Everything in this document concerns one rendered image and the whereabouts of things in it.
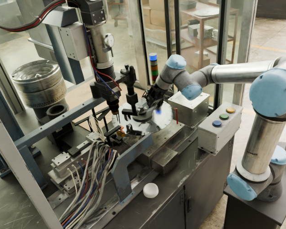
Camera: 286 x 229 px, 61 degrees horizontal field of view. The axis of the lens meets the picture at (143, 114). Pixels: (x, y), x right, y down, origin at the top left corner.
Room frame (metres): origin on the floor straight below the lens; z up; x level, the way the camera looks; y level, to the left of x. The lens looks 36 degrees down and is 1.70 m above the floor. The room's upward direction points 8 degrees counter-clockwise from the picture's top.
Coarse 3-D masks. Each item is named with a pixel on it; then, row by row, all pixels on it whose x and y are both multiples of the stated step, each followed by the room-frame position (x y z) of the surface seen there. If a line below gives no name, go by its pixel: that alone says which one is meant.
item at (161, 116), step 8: (128, 104) 1.17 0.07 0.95; (136, 104) 1.16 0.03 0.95; (168, 104) 1.11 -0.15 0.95; (120, 112) 1.10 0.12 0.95; (160, 112) 1.05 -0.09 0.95; (168, 112) 1.04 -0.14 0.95; (112, 120) 1.04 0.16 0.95; (120, 120) 1.03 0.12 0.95; (136, 120) 1.01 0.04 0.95; (152, 120) 0.99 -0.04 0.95; (160, 120) 0.98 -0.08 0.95; (168, 120) 0.97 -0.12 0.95; (128, 128) 0.95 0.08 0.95; (136, 128) 0.94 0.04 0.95; (144, 128) 0.93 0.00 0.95; (152, 128) 0.92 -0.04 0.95; (160, 128) 0.91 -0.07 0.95
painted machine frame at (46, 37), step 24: (24, 0) 1.30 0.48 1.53; (48, 0) 1.17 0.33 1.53; (48, 24) 1.00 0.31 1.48; (48, 48) 1.24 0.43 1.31; (72, 72) 0.97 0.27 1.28; (0, 96) 1.09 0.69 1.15; (96, 96) 1.12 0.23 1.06; (72, 120) 1.01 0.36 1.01; (96, 120) 1.12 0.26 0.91; (24, 144) 0.84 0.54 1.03; (0, 168) 0.98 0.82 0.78
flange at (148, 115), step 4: (140, 112) 1.04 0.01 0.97; (144, 112) 1.03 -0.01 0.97; (148, 112) 1.05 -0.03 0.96; (152, 112) 1.04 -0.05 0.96; (132, 116) 1.04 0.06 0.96; (136, 116) 1.03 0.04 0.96; (140, 116) 1.02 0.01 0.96; (144, 116) 1.02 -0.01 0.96; (148, 116) 1.01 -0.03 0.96; (140, 120) 1.00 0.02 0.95; (144, 120) 0.99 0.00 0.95
